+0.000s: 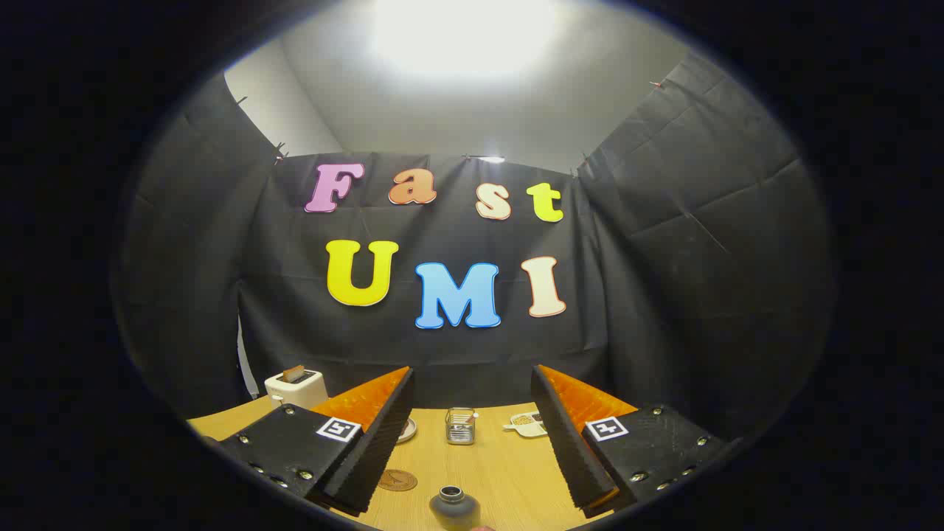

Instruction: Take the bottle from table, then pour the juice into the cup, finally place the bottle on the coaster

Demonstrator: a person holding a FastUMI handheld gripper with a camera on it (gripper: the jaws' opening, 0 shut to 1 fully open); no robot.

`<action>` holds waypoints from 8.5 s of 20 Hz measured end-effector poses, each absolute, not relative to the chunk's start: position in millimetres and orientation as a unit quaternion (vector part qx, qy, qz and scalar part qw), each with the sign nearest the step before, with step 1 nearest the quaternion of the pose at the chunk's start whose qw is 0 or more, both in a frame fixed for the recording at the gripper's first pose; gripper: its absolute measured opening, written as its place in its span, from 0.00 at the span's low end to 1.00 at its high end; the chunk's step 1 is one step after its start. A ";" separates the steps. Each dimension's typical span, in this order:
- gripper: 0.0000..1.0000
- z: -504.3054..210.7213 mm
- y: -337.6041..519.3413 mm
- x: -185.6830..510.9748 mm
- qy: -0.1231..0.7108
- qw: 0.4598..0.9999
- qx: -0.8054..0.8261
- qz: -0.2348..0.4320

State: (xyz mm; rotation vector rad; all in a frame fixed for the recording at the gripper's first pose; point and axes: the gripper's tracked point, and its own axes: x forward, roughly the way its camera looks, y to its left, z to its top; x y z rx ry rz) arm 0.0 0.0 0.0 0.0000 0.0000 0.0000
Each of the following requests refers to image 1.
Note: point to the round cork coaster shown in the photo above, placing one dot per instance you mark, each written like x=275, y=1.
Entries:
x=398, y=480

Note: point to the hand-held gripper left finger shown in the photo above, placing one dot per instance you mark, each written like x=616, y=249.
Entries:
x=380, y=442

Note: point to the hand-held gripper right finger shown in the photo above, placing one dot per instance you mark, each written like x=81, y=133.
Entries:
x=568, y=442

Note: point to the wooden table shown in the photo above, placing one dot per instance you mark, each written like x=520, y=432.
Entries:
x=501, y=472

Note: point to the white toaster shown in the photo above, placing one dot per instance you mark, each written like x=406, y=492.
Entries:
x=302, y=391

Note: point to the silver bottle with green label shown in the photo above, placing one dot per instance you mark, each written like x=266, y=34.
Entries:
x=453, y=510

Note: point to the white divided dish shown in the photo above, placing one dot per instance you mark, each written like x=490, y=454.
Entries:
x=525, y=425

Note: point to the round white plate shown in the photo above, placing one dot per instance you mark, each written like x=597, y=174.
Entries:
x=407, y=430

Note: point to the toast slice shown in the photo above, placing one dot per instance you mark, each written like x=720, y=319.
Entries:
x=293, y=373

